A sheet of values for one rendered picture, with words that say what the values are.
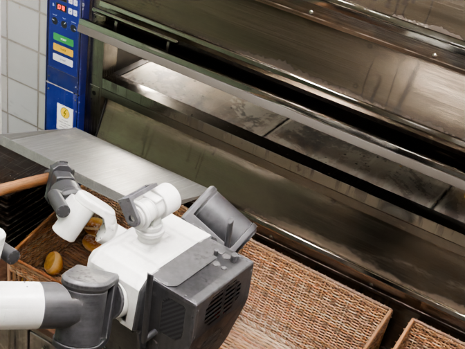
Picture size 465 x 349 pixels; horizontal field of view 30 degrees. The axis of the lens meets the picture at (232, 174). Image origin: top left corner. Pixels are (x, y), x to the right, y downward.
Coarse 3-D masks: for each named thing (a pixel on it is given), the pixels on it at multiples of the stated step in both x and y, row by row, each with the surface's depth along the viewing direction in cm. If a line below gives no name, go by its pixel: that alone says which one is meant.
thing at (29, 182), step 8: (32, 176) 228; (40, 176) 229; (0, 184) 217; (8, 184) 219; (16, 184) 221; (24, 184) 223; (32, 184) 226; (40, 184) 229; (0, 192) 216; (8, 192) 219
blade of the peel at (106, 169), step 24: (0, 144) 252; (24, 144) 257; (48, 144) 262; (72, 144) 267; (96, 144) 273; (96, 168) 254; (120, 168) 259; (144, 168) 264; (120, 192) 241; (192, 192) 256
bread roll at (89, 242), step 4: (84, 236) 311; (88, 236) 309; (92, 236) 308; (84, 240) 309; (88, 240) 308; (92, 240) 308; (84, 244) 309; (88, 244) 308; (92, 244) 308; (96, 244) 307; (100, 244) 307; (88, 248) 308; (92, 248) 308; (96, 248) 307
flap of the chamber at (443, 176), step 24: (120, 24) 284; (120, 48) 266; (192, 72) 255; (240, 72) 265; (240, 96) 249; (288, 96) 253; (312, 120) 239; (360, 120) 248; (360, 144) 233; (408, 144) 239; (432, 168) 225
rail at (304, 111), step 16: (112, 32) 266; (144, 48) 262; (160, 48) 260; (192, 64) 254; (224, 80) 250; (272, 96) 244; (304, 112) 240; (336, 128) 236; (352, 128) 234; (384, 144) 230; (416, 160) 227; (432, 160) 224; (464, 176) 221
